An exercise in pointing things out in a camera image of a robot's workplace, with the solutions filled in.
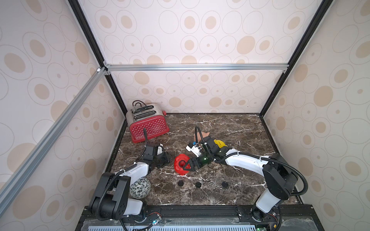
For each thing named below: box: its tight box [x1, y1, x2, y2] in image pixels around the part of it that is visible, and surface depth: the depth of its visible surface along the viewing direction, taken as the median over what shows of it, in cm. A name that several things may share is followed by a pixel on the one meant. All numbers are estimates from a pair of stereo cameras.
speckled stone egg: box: [129, 177, 152, 199], surface depth 83 cm
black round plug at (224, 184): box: [221, 181, 229, 188], surface depth 85 cm
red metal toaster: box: [125, 100, 170, 144], surface depth 98 cm
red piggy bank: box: [173, 153, 192, 176], surface depth 85 cm
